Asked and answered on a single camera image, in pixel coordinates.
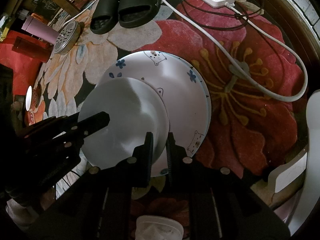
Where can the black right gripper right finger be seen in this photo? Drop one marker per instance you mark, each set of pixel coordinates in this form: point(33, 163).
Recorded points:
point(221, 205)

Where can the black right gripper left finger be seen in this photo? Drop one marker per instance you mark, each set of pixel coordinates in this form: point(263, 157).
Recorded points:
point(98, 205)

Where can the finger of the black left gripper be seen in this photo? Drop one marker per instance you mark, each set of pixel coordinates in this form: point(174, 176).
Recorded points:
point(92, 124)

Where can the white bowl brown outside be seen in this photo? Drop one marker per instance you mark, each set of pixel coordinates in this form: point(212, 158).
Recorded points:
point(32, 98)
point(134, 109)

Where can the large white bear plate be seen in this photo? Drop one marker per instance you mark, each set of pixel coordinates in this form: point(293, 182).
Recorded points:
point(182, 90)

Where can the red bag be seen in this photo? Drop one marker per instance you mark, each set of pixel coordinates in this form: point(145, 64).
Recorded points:
point(25, 68)

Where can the white furniture piece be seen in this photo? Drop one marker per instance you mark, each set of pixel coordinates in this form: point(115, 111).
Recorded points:
point(306, 162)

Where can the round metal perforated tin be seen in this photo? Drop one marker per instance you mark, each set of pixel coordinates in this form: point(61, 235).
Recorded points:
point(67, 38)

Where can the pink tumbler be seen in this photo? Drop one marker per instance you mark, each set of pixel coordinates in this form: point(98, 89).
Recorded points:
point(39, 29)

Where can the black slipper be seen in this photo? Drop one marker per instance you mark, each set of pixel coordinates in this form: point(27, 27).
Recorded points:
point(105, 17)
point(135, 13)

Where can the floral round rug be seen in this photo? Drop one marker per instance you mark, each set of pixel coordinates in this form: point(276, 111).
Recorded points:
point(249, 132)

